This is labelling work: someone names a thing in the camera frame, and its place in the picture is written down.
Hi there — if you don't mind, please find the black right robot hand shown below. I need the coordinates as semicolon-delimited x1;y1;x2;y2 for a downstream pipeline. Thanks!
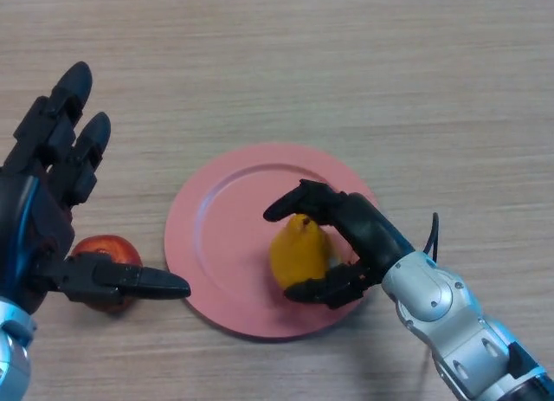
262;178;416;310

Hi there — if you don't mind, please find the pink round plate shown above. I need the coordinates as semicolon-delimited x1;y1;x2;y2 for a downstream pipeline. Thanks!
164;141;382;342

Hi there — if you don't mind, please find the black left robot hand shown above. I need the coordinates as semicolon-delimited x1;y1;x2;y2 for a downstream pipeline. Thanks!
0;61;192;314

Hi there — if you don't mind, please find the red apple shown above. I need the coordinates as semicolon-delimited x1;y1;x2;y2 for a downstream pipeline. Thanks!
68;234;144;314

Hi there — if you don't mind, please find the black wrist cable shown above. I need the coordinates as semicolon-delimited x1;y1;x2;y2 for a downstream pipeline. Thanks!
422;212;441;263

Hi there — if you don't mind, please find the yellow pear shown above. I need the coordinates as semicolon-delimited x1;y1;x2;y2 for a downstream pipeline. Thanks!
268;213;343;292

